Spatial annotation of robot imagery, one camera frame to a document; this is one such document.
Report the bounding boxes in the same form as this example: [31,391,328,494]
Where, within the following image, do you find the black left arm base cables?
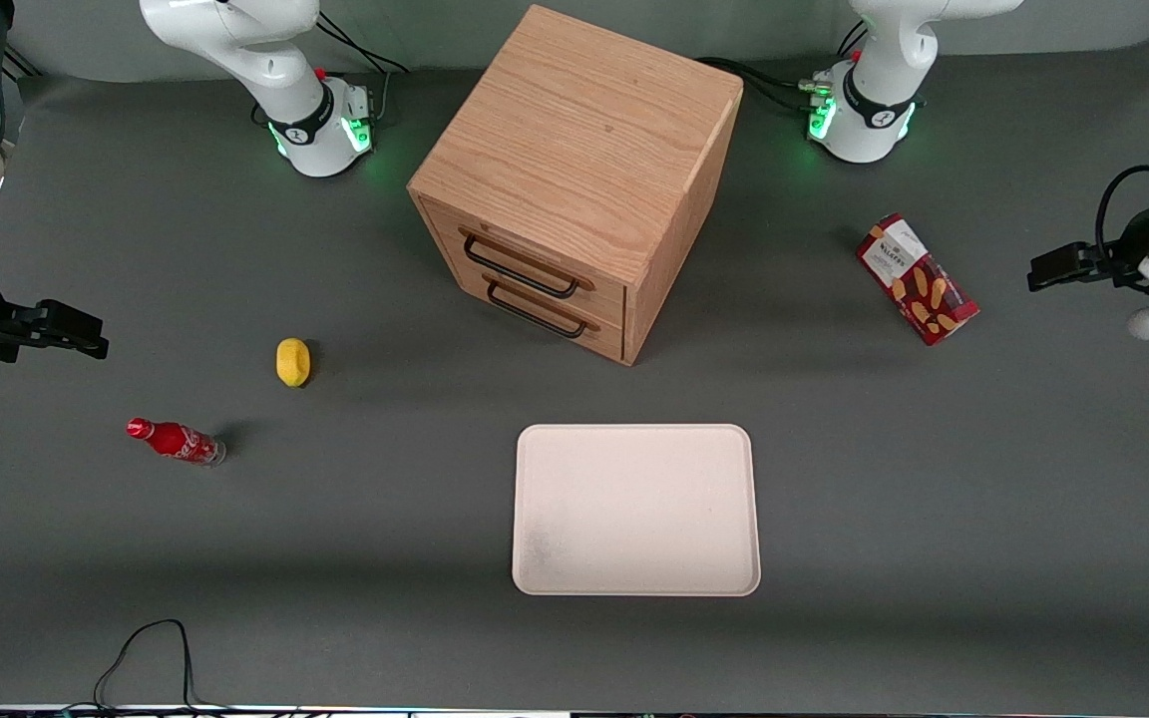
[696,20,870,113]

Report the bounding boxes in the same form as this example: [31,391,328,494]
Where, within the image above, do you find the red cookie box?
[855,212,981,348]

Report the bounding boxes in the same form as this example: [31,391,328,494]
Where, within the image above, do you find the wooden drawer front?
[419,196,628,322]
[450,267,626,363]

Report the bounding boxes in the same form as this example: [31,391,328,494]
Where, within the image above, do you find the black looped table cable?
[58,618,301,717]

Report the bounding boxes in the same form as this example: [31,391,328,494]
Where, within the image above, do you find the wooden drawer cabinet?
[407,4,745,368]

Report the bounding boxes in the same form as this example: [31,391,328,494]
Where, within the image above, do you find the black right arm base cables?
[313,8,412,126]

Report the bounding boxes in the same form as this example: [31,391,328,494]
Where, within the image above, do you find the red cola bottle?
[125,417,228,469]

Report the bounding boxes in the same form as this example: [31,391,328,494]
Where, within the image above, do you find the black metal drawer handle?
[461,230,596,300]
[484,276,601,341]

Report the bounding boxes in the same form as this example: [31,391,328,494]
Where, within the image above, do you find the black arm base cables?
[696,20,870,113]
[313,8,412,126]

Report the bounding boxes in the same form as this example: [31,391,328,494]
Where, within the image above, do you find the yellow lemon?
[275,337,313,389]

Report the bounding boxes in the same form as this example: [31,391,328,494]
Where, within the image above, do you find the cream plastic tray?
[512,423,763,598]

